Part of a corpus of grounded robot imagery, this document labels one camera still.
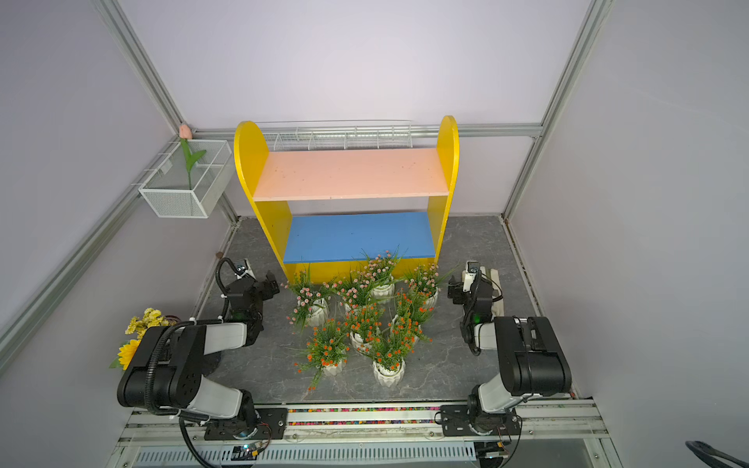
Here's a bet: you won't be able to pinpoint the pink plant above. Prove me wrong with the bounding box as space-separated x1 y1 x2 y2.
405 263 444 309
331 270 380 314
288 269 333 329
364 251 401 300

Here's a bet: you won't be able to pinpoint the beige gardening glove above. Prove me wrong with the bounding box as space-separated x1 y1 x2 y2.
480 266 505 317

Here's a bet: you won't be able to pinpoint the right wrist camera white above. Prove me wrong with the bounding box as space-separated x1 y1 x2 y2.
461 261 482 293

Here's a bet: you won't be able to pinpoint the orange plant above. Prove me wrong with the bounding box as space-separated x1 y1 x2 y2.
344 302 384 355
295 319 350 391
364 327 429 388
389 292 435 341

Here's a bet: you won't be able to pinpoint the yellow sunflower bouquet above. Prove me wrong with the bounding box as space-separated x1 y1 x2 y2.
109 308 179 370

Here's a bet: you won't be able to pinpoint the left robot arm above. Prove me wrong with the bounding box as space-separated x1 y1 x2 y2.
116 257 280 439

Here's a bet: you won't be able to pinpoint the pink artificial tulip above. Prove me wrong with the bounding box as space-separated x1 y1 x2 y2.
179 124 206 190

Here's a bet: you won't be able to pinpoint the pink plant back centre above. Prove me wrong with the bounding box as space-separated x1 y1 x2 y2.
364 251 401 300

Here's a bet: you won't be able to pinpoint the black cable bottom right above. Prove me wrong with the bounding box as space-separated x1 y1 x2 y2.
683 440 749 468

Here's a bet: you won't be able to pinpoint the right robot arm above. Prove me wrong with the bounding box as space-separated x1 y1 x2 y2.
435 261 573 437

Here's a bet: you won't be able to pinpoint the white mesh hanging basket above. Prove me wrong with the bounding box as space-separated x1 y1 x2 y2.
138 140 234 220

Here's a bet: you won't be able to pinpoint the pink plant far left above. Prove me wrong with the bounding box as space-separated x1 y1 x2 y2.
288 269 333 329

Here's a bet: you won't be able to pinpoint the pink plant right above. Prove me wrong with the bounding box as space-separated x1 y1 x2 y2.
405 263 444 309

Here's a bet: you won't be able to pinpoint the pink plant middle left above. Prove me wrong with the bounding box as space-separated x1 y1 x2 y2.
331 270 380 314

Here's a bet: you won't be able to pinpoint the yellow rack pink blue shelves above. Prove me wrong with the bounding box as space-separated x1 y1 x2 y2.
233 115 460 283

